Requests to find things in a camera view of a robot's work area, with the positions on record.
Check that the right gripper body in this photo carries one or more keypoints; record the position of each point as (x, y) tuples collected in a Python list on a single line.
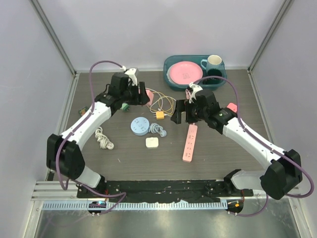
[(194, 114)]

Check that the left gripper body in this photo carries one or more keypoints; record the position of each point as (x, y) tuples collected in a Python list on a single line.
[(131, 96)]

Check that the pink cube socket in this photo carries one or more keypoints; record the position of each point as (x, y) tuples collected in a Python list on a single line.
[(151, 97)]

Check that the pink power strip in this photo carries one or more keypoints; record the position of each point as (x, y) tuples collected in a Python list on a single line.
[(190, 143)]

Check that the dark green cube socket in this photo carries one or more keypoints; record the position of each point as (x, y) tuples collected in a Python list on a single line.
[(82, 111)]

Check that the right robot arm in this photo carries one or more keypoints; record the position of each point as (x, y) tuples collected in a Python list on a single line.
[(280, 172)]

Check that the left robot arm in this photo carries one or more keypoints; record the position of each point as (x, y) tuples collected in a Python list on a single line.
[(64, 151)]

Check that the green charger plug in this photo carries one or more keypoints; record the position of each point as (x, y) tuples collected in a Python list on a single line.
[(125, 107)]

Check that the yellow charger plug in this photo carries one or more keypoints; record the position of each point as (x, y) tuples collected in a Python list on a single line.
[(159, 115)]

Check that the round blue power strip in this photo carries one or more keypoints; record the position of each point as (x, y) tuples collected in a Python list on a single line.
[(140, 126)]

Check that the pink plate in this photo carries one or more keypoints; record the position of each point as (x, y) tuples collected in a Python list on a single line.
[(185, 72)]

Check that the dark green mug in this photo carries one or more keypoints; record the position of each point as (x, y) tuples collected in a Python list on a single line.
[(214, 72)]

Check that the white square charger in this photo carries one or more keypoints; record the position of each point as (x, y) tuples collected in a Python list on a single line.
[(152, 142)]

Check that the light blue mug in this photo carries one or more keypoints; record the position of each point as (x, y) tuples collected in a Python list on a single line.
[(212, 62)]

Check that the teal plastic bin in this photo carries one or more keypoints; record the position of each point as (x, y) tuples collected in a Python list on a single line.
[(196, 59)]

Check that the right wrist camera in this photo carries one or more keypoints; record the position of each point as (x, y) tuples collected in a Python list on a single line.
[(191, 91)]

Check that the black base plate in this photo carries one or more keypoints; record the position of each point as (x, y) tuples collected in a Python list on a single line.
[(168, 191)]

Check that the slotted cable duct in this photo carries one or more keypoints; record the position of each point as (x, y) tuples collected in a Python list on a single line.
[(98, 205)]

